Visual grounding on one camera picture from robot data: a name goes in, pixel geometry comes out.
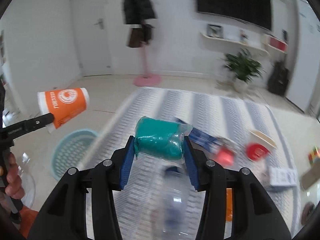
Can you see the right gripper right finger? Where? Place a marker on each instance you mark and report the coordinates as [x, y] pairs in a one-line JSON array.
[[255, 216]]

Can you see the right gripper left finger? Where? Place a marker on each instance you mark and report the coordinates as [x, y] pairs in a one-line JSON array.
[[63, 215]]

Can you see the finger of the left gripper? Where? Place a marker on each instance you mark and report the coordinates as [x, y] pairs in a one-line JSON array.
[[26, 126]]

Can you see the orange paper cup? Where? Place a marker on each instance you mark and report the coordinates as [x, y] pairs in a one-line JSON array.
[[63, 104]]

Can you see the red white paper container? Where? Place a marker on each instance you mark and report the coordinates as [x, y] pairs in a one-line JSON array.
[[259, 145]]

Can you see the blue white milk carton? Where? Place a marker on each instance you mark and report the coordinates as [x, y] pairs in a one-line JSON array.
[[208, 143]]

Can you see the teal plastic package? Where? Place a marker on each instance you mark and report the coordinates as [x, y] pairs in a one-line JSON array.
[[160, 139]]

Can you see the person's left hand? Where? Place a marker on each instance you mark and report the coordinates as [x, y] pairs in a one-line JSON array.
[[14, 189]]

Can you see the white milk box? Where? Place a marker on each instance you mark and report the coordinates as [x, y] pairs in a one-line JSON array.
[[282, 177]]

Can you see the light blue laundry basket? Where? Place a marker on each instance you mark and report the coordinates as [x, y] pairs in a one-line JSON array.
[[71, 150]]

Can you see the red crumpled package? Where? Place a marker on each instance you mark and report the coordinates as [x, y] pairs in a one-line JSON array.
[[225, 157]]

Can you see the clear plastic bottle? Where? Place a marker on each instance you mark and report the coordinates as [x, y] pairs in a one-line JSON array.
[[170, 215]]

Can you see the white refrigerator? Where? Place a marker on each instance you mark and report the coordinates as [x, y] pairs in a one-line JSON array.
[[306, 69]]

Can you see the black guitar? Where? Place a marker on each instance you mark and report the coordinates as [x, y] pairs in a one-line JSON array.
[[279, 79]]

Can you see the pink coat rack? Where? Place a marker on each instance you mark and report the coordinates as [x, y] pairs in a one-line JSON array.
[[147, 79]]

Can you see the white door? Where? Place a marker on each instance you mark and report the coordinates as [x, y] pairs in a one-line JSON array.
[[90, 34]]

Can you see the green potted plant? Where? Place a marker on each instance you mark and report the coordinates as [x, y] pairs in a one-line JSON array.
[[244, 69]]

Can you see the brown handbag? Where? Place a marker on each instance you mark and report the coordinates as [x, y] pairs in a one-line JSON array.
[[139, 36]]

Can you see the black coat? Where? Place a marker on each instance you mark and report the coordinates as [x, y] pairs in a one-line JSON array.
[[137, 11]]

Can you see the framed butterfly picture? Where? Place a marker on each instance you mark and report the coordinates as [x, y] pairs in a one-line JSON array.
[[215, 31]]

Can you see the red white wall cabinet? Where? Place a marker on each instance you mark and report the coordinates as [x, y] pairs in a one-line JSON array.
[[272, 43]]

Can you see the white wall shelf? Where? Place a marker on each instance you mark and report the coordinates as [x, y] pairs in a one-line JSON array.
[[261, 50]]

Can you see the black wall television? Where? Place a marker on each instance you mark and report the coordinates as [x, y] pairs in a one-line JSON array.
[[256, 12]]

